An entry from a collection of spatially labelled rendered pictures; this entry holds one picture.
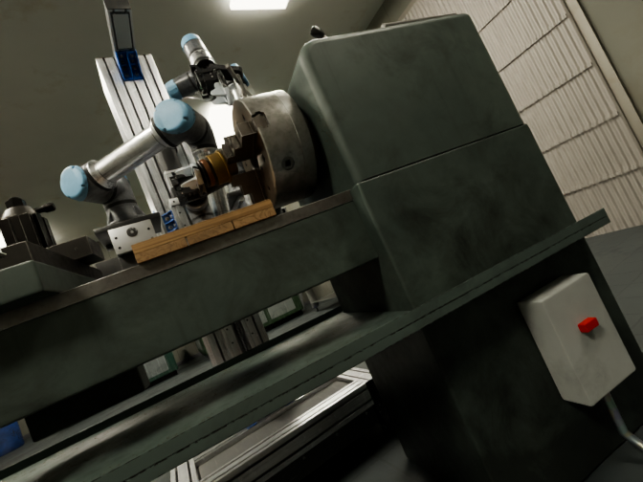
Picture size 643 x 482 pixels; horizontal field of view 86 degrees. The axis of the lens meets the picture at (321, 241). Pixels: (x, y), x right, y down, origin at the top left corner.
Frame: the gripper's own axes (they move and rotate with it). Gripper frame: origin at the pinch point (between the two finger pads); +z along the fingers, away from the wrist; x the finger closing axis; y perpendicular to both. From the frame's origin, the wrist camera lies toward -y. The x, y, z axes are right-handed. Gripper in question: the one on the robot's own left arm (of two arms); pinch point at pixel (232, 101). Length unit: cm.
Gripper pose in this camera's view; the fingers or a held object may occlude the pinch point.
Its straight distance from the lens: 126.2
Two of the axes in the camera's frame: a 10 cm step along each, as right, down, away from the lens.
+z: 4.7, 7.9, -3.9
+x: 1.3, -5.0, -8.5
